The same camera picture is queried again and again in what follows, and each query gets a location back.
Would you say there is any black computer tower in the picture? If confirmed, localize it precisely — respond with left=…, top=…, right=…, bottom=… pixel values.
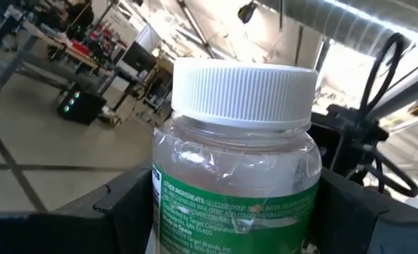
left=56, top=90, right=108, bottom=126

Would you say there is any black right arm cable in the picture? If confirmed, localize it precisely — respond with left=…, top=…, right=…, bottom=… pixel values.
left=358, top=32, right=418, bottom=198

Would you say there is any cluttered grey workbench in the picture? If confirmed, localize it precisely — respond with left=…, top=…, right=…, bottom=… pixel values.
left=0, top=6, right=116, bottom=92

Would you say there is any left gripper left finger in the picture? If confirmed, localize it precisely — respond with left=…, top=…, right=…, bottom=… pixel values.
left=53, top=164, right=154, bottom=254

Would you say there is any clear bottle ribbed white cap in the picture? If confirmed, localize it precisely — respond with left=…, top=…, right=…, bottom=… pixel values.
left=152, top=58, right=323, bottom=254

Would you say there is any silver ventilation duct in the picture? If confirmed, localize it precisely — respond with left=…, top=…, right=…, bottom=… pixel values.
left=257, top=0, right=418, bottom=59

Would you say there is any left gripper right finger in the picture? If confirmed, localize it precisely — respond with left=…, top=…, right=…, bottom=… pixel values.
left=309, top=167, right=418, bottom=254

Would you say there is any black background monitor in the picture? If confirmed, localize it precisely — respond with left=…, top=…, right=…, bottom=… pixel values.
left=121, top=41, right=157, bottom=73

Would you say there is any black ceiling fixture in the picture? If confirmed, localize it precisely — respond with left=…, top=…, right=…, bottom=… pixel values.
left=237, top=0, right=258, bottom=25

